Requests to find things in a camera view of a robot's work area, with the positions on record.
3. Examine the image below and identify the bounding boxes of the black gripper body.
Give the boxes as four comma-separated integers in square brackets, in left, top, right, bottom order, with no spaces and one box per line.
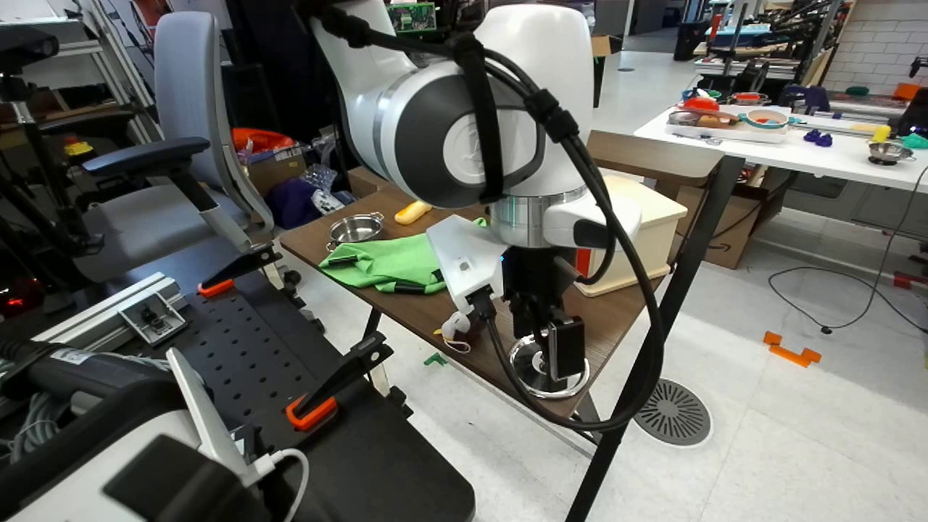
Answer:
[502,246,575,334]

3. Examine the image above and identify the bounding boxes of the round silver pot lid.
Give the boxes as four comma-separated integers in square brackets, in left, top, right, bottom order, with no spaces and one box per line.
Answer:
[511,337,588,400]

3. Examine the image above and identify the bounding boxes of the white franka robot arm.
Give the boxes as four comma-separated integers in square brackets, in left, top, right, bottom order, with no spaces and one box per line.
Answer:
[302,0,636,384]

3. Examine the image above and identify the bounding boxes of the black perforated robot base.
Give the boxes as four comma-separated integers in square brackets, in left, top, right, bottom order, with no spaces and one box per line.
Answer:
[167,284,476,522]

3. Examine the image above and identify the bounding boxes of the small steel pot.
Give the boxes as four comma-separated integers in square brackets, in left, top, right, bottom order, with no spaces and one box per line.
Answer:
[328,211,383,250]

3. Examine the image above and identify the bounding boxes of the small white toy figure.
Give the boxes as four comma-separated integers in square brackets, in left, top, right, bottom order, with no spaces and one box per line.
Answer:
[436,310,473,353]

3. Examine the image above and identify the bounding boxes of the round floor drain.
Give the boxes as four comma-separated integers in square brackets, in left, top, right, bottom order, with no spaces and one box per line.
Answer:
[636,381,710,448]

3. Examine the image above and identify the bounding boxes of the wooden box with red drawer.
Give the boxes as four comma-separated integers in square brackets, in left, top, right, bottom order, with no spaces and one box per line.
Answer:
[576,175,688,295]

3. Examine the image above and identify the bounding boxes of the green cloth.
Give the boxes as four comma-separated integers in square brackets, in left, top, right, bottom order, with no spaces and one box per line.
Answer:
[321,231,446,295]

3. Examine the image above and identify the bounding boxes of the cardboard box under table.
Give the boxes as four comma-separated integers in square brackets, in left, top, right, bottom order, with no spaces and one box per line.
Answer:
[675,187,785,269]

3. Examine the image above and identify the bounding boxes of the orange floor marker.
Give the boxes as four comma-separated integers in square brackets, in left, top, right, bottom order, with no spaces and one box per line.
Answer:
[763,330,820,369]

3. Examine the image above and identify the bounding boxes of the white table with clutter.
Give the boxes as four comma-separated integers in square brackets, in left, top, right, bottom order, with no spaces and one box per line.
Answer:
[639,95,928,195]

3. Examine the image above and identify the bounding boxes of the grey office chair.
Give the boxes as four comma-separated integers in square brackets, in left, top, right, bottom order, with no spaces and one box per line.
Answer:
[74,11,276,282]

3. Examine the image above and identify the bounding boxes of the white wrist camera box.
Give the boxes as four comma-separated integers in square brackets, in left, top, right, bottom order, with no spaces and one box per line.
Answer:
[427,214,504,307]

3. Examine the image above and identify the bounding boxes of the black table frame leg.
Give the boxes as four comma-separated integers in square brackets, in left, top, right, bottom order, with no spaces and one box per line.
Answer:
[566,156,741,522]

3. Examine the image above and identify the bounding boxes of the black clamp with orange handle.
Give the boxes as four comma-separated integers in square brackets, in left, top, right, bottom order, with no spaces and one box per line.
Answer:
[283,334,392,432]

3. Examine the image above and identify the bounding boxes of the black cable on floor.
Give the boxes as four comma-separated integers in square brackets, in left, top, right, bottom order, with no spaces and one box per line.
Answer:
[765,162,928,337]

